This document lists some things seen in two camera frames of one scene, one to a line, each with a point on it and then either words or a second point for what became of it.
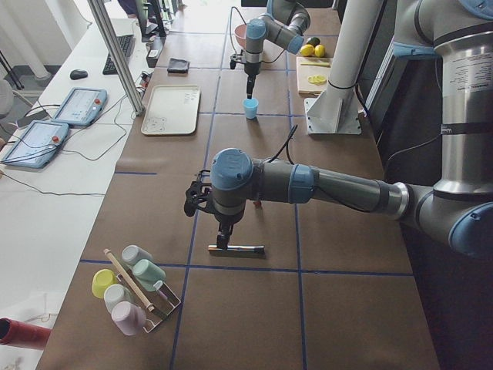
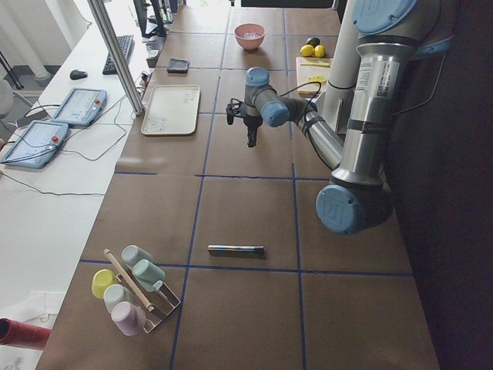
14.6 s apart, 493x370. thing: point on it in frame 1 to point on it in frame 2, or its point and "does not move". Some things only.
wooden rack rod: (149, 307) does not move
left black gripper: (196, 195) to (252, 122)
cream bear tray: (172, 109) does not move
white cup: (115, 294) does not move
